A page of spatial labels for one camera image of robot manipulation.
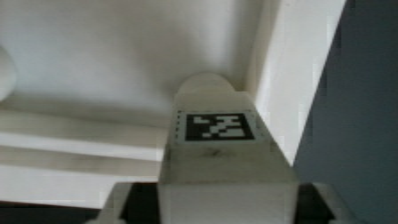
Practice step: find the white square tabletop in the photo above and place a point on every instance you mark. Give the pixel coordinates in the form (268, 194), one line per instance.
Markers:
(97, 57)

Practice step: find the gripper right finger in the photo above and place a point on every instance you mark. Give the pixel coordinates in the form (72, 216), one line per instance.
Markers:
(337, 205)

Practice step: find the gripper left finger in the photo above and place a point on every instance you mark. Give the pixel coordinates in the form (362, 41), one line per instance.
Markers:
(110, 216)

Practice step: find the white table leg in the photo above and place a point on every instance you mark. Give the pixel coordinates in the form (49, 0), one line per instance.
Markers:
(229, 183)

